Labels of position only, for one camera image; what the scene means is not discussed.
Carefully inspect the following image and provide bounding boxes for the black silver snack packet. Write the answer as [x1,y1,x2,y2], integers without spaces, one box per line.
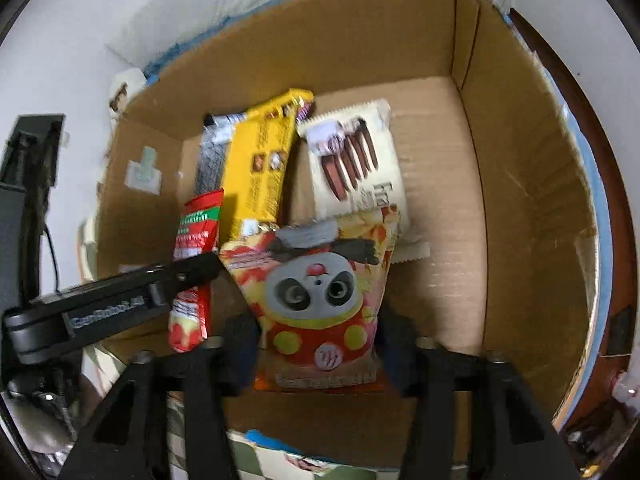
[194,112,248,201]

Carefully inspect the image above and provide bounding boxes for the black cable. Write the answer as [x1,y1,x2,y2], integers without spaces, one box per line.
[42,222,61,293]

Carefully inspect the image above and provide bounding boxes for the white chocolate stick packet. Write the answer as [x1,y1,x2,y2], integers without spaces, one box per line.
[297,99,432,263]

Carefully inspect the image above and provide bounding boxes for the yellow snack packet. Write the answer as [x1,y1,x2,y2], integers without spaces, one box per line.
[220,88,315,246]

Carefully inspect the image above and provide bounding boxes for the red green snack packet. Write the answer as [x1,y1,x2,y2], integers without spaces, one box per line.
[168,187,226,353]

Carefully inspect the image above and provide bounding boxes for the blue pillow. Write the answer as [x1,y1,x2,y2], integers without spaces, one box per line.
[145,0,381,86]

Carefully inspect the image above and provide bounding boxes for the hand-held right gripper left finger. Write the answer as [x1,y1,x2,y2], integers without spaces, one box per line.
[60,311,262,480]

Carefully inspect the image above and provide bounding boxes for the dark small box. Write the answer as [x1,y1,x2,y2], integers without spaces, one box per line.
[606,307,635,356]

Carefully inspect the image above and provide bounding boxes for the green white checkered blanket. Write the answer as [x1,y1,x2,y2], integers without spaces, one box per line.
[75,215,406,480]

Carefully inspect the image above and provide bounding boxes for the yellow red panda snack bag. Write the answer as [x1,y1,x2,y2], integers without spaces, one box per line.
[218,205,401,392]

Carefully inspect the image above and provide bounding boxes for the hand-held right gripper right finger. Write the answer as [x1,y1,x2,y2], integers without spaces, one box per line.
[376,309,580,480]

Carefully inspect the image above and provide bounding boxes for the dark monitor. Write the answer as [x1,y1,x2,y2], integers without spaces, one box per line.
[0,114,66,311]

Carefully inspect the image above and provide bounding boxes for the bear print cushion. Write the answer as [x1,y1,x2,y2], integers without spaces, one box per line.
[107,67,148,121]

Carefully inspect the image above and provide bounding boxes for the brown cardboard box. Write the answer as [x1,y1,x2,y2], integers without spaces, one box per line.
[95,0,601,466]

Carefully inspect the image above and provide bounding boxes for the pink printed packet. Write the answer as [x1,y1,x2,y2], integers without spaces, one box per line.
[285,452,341,477]

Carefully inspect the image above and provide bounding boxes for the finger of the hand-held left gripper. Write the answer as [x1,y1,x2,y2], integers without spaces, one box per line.
[125,251,224,307]

